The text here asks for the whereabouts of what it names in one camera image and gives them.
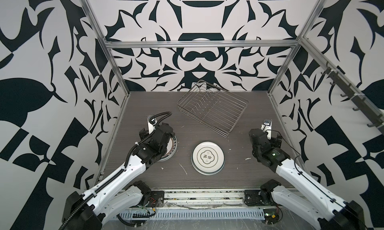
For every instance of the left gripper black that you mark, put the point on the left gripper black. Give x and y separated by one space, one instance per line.
144 136

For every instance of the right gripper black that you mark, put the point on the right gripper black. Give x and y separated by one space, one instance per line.
276 142

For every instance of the white plate red green band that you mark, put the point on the white plate red green band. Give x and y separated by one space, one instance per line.
171 149

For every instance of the wire dish rack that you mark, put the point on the wire dish rack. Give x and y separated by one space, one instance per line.
213 107

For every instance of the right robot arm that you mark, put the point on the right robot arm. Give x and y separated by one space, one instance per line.
341 215

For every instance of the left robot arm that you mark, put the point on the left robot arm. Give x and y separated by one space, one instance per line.
96 206

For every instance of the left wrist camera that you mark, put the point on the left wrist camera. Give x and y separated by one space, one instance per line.
152 121

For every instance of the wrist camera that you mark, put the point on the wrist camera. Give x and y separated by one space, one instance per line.
267 127
152 121

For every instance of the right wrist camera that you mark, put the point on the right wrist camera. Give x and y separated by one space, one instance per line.
267 127

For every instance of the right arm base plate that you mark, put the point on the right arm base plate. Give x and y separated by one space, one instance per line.
256 198

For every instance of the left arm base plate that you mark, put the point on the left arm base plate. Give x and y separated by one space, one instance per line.
156 199

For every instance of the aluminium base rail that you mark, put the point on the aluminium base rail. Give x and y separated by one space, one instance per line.
207 195

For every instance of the white cable duct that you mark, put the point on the white cable duct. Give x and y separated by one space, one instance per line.
193 214

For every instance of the wall hook rail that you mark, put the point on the wall hook rail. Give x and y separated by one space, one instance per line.
350 92

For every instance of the aluminium frame crossbar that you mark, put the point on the aluminium frame crossbar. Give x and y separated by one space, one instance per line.
203 44

